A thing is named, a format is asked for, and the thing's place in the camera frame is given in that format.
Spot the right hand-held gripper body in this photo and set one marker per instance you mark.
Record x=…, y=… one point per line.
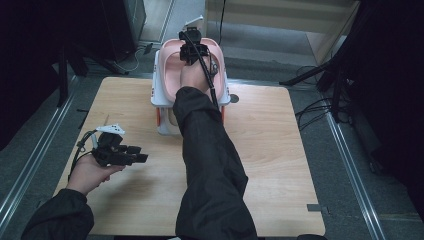
x=191, y=36

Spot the dark round table grommet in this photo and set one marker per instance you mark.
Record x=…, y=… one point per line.
x=234, y=98

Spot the person's left hand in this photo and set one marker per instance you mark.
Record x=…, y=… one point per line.
x=88, y=173

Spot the metal floor rail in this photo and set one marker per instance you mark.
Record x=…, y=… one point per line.
x=36, y=156
x=353, y=173

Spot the light wooden cabinet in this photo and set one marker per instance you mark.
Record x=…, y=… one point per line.
x=283, y=20

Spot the white two-tier shoe rack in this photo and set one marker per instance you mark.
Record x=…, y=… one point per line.
x=159, y=96

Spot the pink foam slipper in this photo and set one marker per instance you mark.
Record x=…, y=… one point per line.
x=166, y=73
x=220, y=56

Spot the cream perforated clog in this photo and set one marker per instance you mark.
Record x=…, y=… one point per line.
x=172, y=120

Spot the black metal stand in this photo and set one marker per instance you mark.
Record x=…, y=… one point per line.
x=336, y=86
x=62, y=76

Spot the person's right hand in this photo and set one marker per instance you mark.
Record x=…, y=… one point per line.
x=193, y=78

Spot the dark curtain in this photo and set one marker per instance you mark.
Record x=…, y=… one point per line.
x=23, y=66
x=393, y=83

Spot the grey tape strip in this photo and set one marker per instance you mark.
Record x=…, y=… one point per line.
x=316, y=208

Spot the black cabinet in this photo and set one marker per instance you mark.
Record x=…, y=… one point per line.
x=123, y=23

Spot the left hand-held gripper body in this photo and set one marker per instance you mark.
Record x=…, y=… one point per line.
x=108, y=150

